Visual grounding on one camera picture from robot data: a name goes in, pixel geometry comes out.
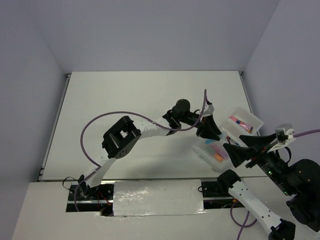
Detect purple highlighter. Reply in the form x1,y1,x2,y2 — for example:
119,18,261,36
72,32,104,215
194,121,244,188
212,144,229,160

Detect orange highlighter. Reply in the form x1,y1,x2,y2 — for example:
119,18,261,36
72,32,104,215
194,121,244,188
213,153,224,162

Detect silver foil tape sheet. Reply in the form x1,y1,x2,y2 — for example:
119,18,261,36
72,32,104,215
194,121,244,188
112,179,207,217

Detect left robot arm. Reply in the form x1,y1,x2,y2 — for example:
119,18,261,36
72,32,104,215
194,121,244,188
74,98,222,200

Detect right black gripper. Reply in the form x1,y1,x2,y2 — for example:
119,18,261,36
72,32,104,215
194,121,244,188
221,130,296,193

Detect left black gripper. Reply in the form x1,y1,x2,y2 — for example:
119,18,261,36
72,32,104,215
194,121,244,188
179,111,221,141

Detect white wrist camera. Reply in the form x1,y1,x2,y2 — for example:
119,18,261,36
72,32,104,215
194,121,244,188
202,104,215,117
267,123,296,153

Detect blue highlighter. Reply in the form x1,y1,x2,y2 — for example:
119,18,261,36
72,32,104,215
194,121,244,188
204,132,227,145

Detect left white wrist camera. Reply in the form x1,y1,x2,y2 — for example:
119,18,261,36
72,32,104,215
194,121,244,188
202,104,215,117

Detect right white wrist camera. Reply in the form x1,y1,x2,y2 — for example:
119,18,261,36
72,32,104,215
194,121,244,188
267,123,296,153

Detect clear plastic organizer tray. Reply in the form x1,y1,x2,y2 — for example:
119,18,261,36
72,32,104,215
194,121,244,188
191,106,266,172

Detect light blue gel pen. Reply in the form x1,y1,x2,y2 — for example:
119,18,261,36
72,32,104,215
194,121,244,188
230,138,241,147

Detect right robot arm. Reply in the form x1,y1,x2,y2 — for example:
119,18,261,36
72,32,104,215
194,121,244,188
217,131,320,240

